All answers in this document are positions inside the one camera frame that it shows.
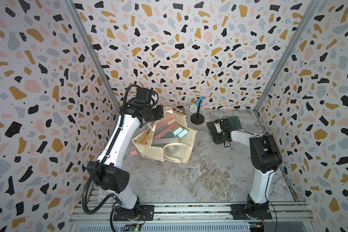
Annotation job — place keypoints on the light teal pencil case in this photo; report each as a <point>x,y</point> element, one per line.
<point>180,132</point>

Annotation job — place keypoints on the cream floral canvas tote bag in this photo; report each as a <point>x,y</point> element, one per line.
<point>143,141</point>

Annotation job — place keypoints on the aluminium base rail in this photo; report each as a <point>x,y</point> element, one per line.
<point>197,217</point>

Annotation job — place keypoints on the wooden chess board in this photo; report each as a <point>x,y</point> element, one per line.
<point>180,110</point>

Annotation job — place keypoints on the blue toy microphone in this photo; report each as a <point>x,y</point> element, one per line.
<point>194,107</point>

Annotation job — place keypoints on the grey barcoded pencil case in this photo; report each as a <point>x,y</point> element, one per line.
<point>171,150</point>

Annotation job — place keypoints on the dark green pencil case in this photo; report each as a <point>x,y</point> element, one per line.
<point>235,122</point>

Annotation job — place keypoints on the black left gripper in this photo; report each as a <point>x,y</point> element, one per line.
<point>160,113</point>

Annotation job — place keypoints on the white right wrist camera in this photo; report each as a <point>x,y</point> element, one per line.
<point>218,126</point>

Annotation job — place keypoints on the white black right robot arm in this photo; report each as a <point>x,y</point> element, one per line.
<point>265,158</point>

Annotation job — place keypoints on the black microphone stand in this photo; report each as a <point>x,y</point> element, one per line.
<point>197,118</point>

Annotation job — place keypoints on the black pencil case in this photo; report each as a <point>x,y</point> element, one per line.
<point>214,133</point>

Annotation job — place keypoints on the translucent white pencil case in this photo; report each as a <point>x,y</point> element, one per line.
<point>165,141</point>

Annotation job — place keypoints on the small pink pig toy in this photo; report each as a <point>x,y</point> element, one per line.
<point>134,153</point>

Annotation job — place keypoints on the pink pencil case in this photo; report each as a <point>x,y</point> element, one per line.
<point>163,124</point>

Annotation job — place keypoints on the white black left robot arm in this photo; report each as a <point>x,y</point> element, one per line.
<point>140,106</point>

